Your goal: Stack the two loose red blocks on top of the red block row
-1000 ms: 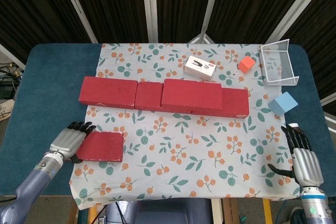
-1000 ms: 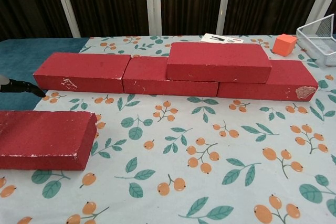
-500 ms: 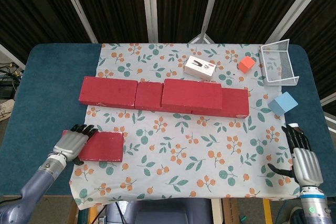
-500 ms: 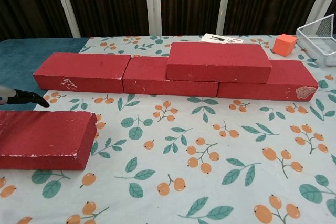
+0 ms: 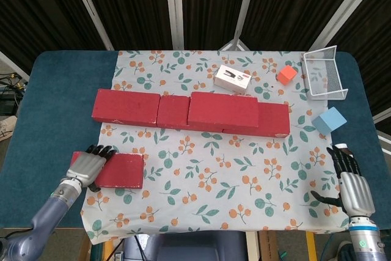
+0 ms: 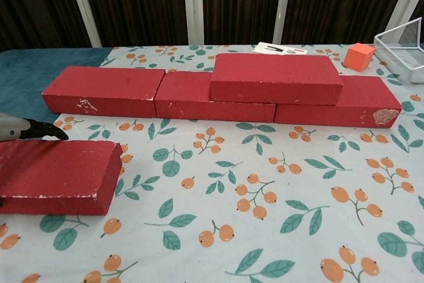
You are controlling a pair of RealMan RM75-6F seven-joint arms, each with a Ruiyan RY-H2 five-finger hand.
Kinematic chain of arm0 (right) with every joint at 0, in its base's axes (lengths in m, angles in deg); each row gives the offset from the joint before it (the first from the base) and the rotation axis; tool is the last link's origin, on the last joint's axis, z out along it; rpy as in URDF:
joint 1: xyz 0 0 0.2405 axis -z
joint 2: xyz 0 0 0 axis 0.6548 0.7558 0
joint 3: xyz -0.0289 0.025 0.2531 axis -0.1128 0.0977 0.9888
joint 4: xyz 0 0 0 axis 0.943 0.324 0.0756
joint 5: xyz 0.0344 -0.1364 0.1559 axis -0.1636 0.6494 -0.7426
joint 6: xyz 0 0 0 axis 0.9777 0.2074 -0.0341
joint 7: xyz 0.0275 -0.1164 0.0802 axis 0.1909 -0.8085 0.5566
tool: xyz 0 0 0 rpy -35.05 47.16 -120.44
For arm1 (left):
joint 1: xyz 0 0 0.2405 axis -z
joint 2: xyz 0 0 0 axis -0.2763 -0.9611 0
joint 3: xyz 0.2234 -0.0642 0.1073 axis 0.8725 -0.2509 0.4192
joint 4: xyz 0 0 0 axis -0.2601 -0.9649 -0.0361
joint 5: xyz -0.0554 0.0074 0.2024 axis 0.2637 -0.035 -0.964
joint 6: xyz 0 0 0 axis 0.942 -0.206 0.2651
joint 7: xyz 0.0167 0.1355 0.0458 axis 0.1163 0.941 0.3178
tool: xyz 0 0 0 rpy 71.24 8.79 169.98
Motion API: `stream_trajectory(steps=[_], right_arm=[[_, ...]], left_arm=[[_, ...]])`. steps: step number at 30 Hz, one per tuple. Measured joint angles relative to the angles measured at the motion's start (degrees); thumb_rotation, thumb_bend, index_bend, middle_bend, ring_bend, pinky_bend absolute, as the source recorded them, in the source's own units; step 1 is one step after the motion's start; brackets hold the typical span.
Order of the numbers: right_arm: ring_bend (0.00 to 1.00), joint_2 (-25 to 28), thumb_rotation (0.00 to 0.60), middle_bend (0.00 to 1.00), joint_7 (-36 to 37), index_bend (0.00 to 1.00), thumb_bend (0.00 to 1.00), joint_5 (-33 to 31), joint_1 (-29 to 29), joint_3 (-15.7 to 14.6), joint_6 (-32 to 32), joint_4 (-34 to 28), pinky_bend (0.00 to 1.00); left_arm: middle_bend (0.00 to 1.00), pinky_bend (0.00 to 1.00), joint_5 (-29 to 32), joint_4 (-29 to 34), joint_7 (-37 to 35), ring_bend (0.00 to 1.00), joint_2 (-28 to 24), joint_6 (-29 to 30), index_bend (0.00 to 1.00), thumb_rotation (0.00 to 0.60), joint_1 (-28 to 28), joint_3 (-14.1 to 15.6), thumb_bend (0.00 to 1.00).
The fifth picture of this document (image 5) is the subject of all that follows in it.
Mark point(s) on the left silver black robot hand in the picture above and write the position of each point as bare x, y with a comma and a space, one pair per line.
85, 167

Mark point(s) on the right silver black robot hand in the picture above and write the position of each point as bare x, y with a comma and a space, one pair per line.
355, 193

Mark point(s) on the red brick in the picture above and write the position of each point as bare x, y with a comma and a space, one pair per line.
223, 109
125, 106
125, 170
172, 111
275, 120

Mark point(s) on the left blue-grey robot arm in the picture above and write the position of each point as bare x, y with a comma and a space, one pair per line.
46, 215

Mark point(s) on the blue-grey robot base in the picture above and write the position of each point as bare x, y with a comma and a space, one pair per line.
195, 247

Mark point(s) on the yellow table leg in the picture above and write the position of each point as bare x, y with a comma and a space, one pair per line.
311, 247
107, 250

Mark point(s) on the light blue cube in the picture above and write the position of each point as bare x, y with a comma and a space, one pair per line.
330, 120

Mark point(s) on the floral tablecloth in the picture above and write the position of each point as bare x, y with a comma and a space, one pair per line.
183, 181

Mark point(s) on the blue padded table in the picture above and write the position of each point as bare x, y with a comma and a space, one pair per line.
61, 71

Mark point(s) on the brown cardboard box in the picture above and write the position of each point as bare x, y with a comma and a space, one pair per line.
267, 247

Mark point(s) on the orange cube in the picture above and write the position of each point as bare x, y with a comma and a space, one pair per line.
286, 75

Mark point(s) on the white stapler box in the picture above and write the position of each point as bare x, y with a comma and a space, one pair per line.
230, 79

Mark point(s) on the white metal frame post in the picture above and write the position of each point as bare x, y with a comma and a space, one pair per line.
342, 7
244, 7
174, 7
91, 10

